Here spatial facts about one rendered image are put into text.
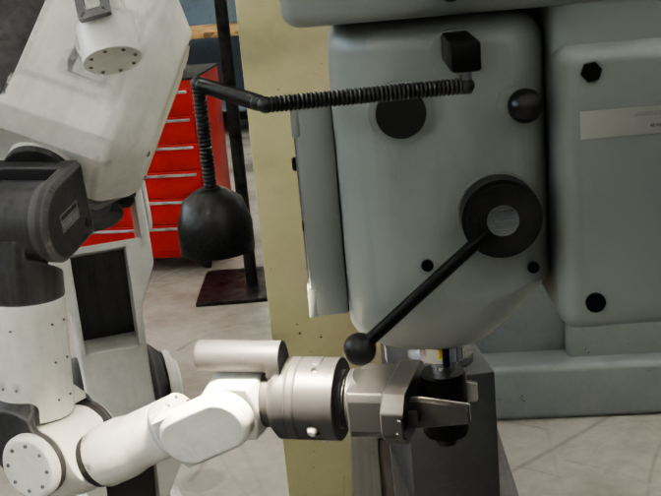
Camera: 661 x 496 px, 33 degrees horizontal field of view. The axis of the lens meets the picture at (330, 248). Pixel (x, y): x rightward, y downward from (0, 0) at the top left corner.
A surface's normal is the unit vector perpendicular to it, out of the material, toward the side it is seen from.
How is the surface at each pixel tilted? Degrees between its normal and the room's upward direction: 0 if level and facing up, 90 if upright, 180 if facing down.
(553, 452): 0
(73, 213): 92
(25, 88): 57
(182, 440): 101
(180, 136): 90
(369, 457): 0
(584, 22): 90
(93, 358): 94
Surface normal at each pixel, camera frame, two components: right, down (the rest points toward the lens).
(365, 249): -0.63, 0.27
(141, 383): 0.29, 0.07
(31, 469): -0.40, 0.22
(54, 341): 0.92, 0.06
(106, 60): 0.24, 0.94
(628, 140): 0.00, 0.29
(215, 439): -0.24, 0.47
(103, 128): 0.21, -0.32
